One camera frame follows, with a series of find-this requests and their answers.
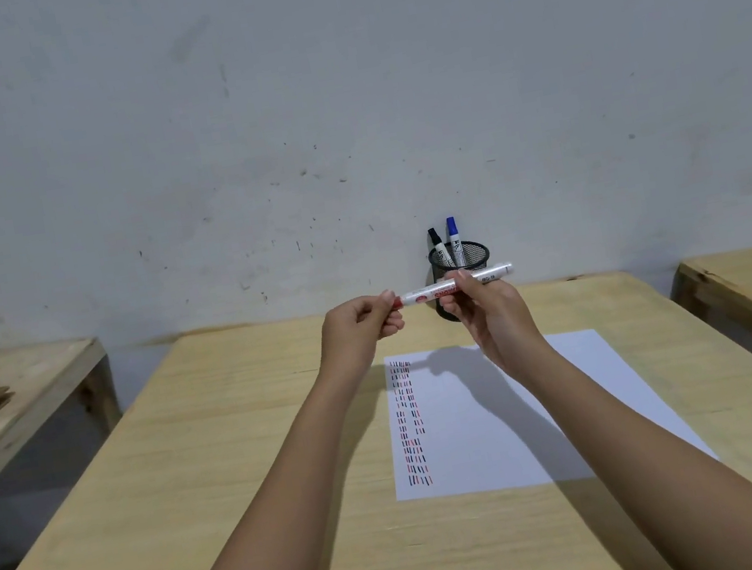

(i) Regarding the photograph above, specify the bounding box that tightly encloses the person's right hand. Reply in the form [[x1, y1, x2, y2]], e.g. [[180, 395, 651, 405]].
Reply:
[[433, 256, 555, 392]]

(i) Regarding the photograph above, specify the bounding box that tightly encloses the person's left hand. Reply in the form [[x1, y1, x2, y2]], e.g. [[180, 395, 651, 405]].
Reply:
[[307, 288, 416, 395]]

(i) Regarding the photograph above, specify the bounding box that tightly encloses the black mesh pen holder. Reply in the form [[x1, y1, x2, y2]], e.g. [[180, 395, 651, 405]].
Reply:
[[425, 236, 502, 326]]

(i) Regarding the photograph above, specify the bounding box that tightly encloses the red marker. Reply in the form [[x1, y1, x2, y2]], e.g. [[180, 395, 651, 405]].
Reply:
[[388, 260, 519, 311]]

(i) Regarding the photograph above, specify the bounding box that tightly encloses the blue marker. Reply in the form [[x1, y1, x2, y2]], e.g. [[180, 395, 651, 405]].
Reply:
[[444, 214, 470, 271]]

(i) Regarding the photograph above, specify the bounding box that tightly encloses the black marker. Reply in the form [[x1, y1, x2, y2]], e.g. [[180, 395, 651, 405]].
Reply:
[[426, 224, 459, 276]]

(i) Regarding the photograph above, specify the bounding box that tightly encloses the white paper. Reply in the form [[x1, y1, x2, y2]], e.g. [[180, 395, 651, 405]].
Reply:
[[372, 305, 720, 513]]

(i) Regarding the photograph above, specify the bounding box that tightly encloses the person's left forearm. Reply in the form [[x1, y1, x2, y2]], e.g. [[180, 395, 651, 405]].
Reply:
[[126, 359, 414, 570]]

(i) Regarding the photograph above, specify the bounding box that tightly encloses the person's right forearm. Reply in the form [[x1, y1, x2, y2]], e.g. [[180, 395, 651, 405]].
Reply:
[[504, 304, 752, 570]]

